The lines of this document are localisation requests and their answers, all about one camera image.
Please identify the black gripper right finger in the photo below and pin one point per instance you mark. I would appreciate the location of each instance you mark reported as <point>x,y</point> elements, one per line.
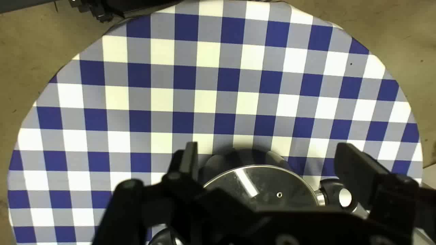
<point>372,181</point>

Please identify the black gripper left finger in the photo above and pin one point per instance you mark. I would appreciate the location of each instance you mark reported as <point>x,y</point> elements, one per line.
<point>188,168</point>

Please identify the black equipment case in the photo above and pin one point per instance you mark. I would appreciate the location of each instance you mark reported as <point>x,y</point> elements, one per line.
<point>103,9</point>

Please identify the blue white checkered tablecloth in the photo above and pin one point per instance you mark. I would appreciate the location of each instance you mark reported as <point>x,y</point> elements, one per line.
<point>226,68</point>

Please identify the glass lid with black knob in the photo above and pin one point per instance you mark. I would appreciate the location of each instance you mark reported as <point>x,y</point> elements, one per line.
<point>267,181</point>

